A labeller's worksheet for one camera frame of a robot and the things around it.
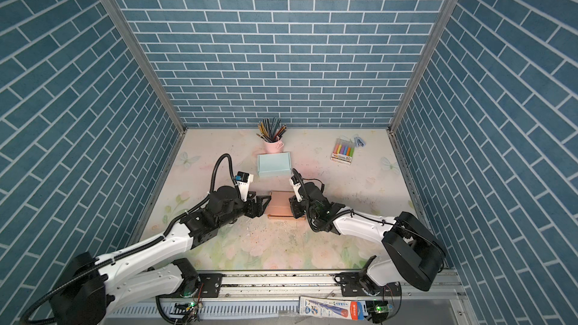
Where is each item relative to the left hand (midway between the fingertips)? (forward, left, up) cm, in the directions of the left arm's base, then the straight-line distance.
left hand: (265, 197), depth 80 cm
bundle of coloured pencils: (+36, +1, -3) cm, 36 cm away
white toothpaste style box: (-33, -28, -12) cm, 45 cm away
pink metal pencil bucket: (+28, -2, -6) cm, 29 cm away
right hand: (+3, -8, -6) cm, 11 cm away
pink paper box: (-2, -5, -4) cm, 7 cm away
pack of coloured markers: (+32, -35, -13) cm, 49 cm away
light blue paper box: (+22, -1, -11) cm, 25 cm away
